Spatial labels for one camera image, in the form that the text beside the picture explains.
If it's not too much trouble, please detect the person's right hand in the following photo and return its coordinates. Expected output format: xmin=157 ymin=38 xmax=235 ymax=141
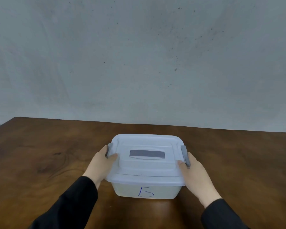
xmin=177 ymin=152 xmax=222 ymax=209

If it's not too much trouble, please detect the person's left hand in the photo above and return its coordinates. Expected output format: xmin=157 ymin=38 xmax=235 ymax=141
xmin=82 ymin=145 xmax=118 ymax=190

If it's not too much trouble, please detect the translucent box lid grey handle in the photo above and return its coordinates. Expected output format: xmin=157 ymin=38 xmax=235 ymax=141
xmin=105 ymin=133 xmax=191 ymax=187

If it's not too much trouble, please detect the translucent plastic storage box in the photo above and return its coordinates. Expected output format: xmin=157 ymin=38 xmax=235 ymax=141
xmin=111 ymin=182 xmax=183 ymax=200

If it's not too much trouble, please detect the person's right forearm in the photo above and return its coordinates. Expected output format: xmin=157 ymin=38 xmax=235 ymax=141
xmin=201 ymin=198 xmax=249 ymax=229

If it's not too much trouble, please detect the person's left forearm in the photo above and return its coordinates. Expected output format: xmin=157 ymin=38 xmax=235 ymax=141
xmin=29 ymin=176 xmax=99 ymax=229

